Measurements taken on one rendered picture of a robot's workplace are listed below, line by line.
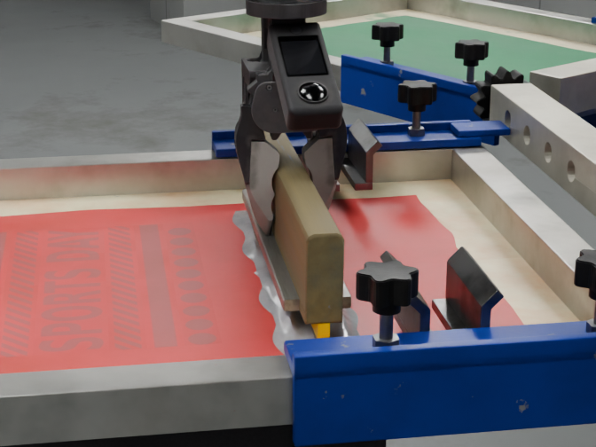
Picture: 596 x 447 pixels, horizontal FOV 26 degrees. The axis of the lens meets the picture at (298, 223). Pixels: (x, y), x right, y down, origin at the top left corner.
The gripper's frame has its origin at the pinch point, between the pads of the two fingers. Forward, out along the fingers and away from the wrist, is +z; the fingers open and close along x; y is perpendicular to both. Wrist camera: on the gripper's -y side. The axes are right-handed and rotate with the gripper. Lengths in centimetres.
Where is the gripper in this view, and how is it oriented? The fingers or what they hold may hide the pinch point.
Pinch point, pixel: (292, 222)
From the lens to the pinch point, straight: 117.2
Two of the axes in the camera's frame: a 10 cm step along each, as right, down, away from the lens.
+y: -1.6, -3.2, 9.4
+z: 0.1, 9.5, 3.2
